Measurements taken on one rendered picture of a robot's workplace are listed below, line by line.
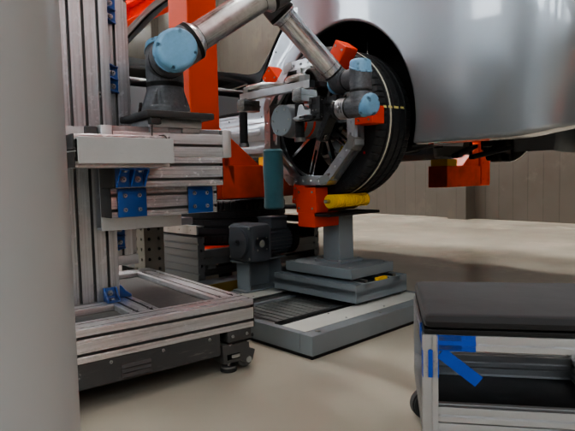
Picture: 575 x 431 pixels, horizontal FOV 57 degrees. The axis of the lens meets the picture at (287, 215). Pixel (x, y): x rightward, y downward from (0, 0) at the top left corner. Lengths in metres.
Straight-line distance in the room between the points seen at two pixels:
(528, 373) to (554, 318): 0.38
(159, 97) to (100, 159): 0.34
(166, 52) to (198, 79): 0.95
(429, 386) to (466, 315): 0.16
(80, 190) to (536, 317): 1.32
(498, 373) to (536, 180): 6.00
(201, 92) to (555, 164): 5.45
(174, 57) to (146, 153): 0.28
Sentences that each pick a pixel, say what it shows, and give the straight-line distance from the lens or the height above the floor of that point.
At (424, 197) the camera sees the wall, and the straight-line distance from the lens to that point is 8.33.
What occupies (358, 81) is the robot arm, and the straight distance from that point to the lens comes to 1.84.
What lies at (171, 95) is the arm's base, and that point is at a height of 0.87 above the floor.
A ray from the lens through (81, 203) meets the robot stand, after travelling 1.78.
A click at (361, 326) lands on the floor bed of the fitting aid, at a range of 2.02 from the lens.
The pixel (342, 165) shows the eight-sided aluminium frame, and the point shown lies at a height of 0.66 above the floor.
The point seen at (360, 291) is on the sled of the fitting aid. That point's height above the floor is 0.14.
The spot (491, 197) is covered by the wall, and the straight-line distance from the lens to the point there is 7.69.
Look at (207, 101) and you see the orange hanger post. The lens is 2.53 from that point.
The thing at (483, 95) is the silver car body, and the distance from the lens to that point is 2.11.
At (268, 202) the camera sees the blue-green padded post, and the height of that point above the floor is 0.51.
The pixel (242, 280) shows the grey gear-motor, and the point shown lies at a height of 0.13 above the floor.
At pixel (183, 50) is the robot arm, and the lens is 1.59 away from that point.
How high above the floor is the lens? 0.61
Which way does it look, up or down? 4 degrees down
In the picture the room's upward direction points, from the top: 1 degrees counter-clockwise
